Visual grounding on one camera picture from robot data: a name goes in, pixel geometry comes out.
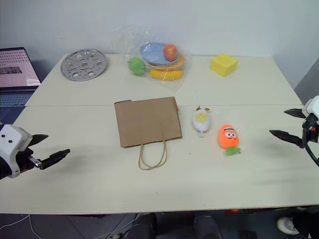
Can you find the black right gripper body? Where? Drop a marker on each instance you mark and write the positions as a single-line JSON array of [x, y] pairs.
[[312, 128]]

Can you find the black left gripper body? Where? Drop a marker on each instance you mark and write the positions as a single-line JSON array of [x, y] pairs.
[[24, 160]]

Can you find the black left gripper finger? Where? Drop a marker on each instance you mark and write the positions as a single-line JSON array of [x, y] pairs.
[[55, 156], [39, 139]]

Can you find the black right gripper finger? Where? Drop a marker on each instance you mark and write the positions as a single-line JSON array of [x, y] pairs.
[[295, 113], [286, 136]]

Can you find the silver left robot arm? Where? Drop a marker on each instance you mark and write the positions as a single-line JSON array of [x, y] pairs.
[[4, 170]]

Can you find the brown paper bag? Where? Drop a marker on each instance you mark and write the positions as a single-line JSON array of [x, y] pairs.
[[148, 122]]

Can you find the clear plastic bag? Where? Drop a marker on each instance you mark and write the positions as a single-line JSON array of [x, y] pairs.
[[154, 49]]

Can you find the orange carrot plush toy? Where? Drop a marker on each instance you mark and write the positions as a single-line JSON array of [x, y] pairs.
[[228, 138]]

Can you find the open laptop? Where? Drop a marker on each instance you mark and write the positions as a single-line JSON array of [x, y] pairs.
[[15, 74]]

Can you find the yellow cheese block toy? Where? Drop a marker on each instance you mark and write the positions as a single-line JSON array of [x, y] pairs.
[[224, 64]]

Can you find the round perforated metal steamer plate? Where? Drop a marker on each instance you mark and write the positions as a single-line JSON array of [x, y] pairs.
[[84, 64]]

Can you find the white plush toy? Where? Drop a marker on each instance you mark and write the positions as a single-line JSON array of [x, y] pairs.
[[201, 120]]

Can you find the white round object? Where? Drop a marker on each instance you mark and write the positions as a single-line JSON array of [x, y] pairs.
[[287, 225]]

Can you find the small orange object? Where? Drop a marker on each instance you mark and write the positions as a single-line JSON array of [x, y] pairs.
[[232, 210]]

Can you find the dark rounded shape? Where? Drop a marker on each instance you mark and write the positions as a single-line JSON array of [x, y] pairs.
[[207, 227], [142, 226]]

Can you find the green toy apple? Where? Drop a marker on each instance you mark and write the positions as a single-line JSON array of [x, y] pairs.
[[136, 66]]

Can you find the orange plate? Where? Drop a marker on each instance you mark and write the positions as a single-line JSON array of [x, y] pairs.
[[172, 65]]

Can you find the yellow toy banana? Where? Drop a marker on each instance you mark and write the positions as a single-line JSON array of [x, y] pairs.
[[165, 74]]

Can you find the red toy apple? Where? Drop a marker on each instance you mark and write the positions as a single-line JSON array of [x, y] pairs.
[[170, 52]]

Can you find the blue plate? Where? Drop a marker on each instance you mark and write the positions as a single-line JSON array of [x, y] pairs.
[[155, 54]]

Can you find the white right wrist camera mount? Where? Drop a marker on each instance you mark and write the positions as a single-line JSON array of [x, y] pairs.
[[312, 105]]

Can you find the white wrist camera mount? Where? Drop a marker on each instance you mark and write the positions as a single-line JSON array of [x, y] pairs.
[[312, 105], [11, 144]]

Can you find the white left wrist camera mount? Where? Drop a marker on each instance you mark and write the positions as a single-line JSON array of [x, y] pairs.
[[11, 144]]

